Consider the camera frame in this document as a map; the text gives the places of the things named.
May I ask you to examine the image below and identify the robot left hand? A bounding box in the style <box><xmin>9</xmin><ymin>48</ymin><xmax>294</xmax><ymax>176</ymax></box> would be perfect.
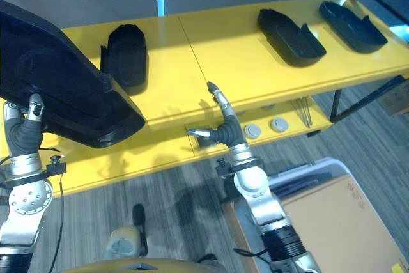
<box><xmin>2</xmin><ymin>93</ymin><xmax>45</xmax><ymax>172</ymax></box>

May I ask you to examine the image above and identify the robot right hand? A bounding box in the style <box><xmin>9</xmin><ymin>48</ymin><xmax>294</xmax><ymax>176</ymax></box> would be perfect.
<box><xmin>187</xmin><ymin>81</ymin><xmax>257</xmax><ymax>161</ymax></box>

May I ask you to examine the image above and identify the large black sole-shaped part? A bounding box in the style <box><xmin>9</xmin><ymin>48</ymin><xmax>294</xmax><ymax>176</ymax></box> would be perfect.
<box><xmin>0</xmin><ymin>0</ymin><xmax>146</xmax><ymax>150</ymax></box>

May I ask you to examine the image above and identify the yellow shelf board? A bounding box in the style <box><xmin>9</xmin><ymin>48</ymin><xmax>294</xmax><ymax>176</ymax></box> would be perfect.
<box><xmin>59</xmin><ymin>0</ymin><xmax>409</xmax><ymax>132</ymax></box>
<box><xmin>0</xmin><ymin>93</ymin><xmax>332</xmax><ymax>201</ymax></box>

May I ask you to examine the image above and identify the grey plastic box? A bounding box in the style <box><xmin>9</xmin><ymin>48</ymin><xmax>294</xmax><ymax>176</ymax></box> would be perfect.
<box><xmin>220</xmin><ymin>157</ymin><xmax>409</xmax><ymax>273</ymax></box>

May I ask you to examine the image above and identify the yellow lower shelf board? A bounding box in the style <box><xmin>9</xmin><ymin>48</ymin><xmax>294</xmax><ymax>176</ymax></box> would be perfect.
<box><xmin>0</xmin><ymin>93</ymin><xmax>332</xmax><ymax>201</ymax></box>

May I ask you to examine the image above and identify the grey round disc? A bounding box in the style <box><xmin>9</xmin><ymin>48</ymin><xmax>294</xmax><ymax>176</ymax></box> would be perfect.
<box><xmin>269</xmin><ymin>118</ymin><xmax>289</xmax><ymax>133</ymax></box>
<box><xmin>243</xmin><ymin>123</ymin><xmax>261</xmax><ymax>138</ymax></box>

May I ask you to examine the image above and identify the robot dark foot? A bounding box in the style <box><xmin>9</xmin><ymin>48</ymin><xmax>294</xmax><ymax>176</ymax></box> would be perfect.
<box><xmin>132</xmin><ymin>203</ymin><xmax>148</xmax><ymax>257</ymax></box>

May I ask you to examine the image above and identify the brown cardboard sheet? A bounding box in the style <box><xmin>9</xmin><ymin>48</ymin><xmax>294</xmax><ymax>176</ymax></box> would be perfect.
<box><xmin>223</xmin><ymin>175</ymin><xmax>409</xmax><ymax>273</ymax></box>

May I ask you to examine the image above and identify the robot silver leg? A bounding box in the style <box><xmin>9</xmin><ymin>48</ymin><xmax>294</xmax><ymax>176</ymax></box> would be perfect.
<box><xmin>102</xmin><ymin>226</ymin><xmax>144</xmax><ymax>261</ymax></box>

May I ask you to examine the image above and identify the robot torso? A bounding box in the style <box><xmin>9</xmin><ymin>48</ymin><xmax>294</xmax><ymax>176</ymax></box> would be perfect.
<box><xmin>61</xmin><ymin>256</ymin><xmax>225</xmax><ymax>273</ymax></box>

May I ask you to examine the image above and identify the thin metal wires bundle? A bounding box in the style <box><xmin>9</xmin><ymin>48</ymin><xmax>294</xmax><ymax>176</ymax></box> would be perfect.
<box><xmin>291</xmin><ymin>95</ymin><xmax>316</xmax><ymax>127</ymax></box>

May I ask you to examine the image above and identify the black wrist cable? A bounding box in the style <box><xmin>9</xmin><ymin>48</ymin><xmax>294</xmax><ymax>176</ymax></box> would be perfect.
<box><xmin>40</xmin><ymin>146</ymin><xmax>67</xmax><ymax>273</ymax></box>

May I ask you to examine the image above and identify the black shelf frame leg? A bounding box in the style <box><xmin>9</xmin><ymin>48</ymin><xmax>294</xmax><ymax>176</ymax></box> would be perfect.
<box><xmin>330</xmin><ymin>74</ymin><xmax>406</xmax><ymax>124</ymax></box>

